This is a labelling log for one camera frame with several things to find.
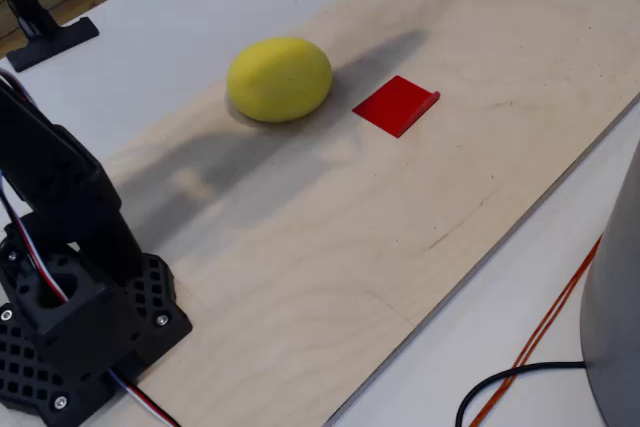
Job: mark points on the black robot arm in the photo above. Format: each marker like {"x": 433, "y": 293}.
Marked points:
{"x": 60, "y": 167}

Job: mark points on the red square plate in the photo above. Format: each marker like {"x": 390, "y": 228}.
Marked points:
{"x": 392, "y": 104}

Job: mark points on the grey round lamp shade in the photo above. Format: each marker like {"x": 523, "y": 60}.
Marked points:
{"x": 617, "y": 297}

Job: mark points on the yellow round sponge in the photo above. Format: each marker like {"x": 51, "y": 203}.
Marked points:
{"x": 280, "y": 79}

